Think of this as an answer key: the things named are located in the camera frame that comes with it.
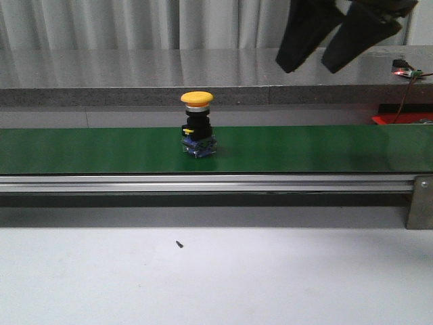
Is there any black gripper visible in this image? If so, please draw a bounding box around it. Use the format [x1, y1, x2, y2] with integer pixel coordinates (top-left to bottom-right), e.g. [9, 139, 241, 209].
[275, 0, 418, 73]

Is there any yellow mushroom push button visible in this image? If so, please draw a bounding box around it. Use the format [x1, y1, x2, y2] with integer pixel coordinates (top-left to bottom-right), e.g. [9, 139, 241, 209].
[181, 91, 217, 158]

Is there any small sensor circuit board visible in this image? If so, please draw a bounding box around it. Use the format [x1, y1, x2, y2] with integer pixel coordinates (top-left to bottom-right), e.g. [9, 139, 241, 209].
[391, 59, 424, 79]

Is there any red plastic tray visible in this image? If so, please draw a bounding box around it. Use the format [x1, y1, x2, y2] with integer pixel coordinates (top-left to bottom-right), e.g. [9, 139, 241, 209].
[371, 112, 432, 125]

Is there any green conveyor belt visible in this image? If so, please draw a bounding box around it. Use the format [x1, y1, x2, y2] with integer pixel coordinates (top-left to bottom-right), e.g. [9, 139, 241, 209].
[1, 125, 432, 175]

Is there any white curtain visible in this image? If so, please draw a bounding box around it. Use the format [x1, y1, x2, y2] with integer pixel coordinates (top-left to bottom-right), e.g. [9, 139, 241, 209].
[0, 0, 433, 51]

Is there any brown sensor wire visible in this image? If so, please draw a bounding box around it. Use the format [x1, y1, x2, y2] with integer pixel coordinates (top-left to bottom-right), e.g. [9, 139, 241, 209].
[391, 71, 433, 125]

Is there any steel conveyor support bracket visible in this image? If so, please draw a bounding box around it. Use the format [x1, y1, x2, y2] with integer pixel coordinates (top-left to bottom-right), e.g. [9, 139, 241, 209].
[406, 175, 433, 230]

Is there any aluminium conveyor frame rail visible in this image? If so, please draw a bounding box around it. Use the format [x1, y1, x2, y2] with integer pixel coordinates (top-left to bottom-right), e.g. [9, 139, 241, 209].
[1, 174, 416, 194]

